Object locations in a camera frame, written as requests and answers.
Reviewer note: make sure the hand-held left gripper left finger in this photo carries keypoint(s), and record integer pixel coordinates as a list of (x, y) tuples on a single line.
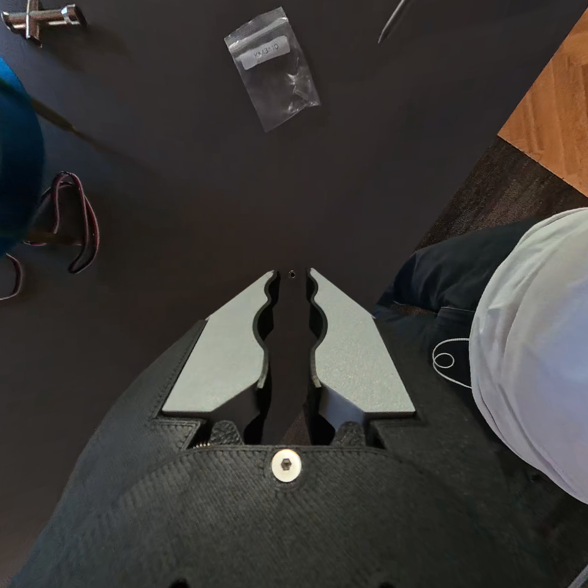
[(220, 363)]

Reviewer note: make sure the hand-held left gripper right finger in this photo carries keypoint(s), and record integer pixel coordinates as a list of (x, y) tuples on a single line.
[(363, 363)]

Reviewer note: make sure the black screwdriver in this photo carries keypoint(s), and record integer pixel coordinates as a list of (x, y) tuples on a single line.
[(390, 25)]

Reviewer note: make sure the black desk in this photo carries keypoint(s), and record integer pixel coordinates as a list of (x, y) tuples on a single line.
[(183, 183)]

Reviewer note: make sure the dark trousers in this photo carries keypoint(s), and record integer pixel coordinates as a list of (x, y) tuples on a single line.
[(441, 275)]

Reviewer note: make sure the person in white shirt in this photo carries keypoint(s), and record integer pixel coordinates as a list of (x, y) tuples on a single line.
[(537, 321)]

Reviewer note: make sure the clear plastic screw bag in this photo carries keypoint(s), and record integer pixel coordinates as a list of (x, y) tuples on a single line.
[(275, 78)]

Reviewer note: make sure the metal cross wrench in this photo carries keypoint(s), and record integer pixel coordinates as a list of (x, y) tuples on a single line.
[(46, 18)]

